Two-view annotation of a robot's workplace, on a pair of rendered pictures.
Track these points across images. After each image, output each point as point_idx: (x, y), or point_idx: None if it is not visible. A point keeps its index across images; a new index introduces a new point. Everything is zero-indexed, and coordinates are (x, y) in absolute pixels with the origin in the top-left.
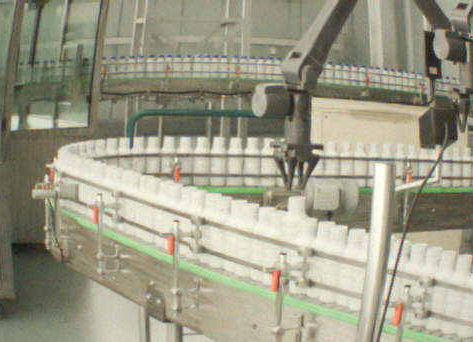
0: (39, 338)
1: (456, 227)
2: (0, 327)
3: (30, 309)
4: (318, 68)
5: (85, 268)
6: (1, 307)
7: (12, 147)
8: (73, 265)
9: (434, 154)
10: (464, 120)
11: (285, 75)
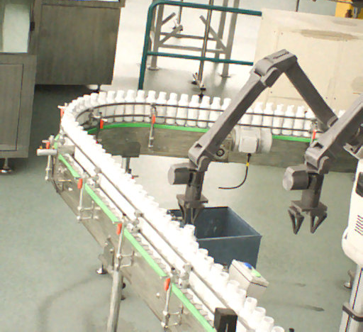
0: (41, 194)
1: (354, 172)
2: (6, 184)
3: (42, 159)
4: (210, 157)
5: (71, 204)
6: (13, 159)
7: (48, 11)
8: (64, 198)
9: (340, 116)
10: (297, 228)
11: (190, 157)
